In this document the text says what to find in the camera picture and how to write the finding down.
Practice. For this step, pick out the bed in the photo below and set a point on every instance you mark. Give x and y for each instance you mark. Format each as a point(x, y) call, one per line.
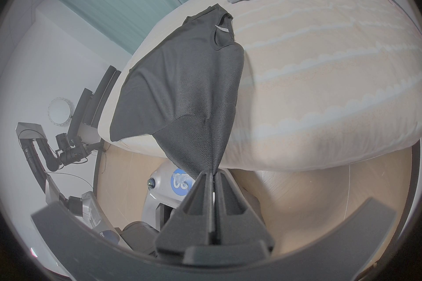
point(329, 75)

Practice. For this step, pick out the black T-shirt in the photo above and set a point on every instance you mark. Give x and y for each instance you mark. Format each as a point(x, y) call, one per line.
point(184, 85)

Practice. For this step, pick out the round white mirror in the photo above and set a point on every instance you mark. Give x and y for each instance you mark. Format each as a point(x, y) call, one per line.
point(59, 111)

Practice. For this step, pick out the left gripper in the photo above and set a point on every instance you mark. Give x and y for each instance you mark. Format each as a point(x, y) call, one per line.
point(85, 149)

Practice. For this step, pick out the black chest of drawers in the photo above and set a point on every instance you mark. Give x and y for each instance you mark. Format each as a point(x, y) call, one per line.
point(105, 95)

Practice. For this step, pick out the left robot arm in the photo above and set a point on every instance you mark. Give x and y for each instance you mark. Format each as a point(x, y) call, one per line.
point(51, 157)

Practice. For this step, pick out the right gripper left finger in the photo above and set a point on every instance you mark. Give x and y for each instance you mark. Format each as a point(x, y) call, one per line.
point(189, 220)

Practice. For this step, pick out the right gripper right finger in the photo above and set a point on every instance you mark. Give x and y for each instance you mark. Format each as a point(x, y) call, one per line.
point(242, 223)

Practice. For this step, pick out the black curved desk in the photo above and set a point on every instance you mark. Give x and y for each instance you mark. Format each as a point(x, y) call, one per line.
point(79, 115)

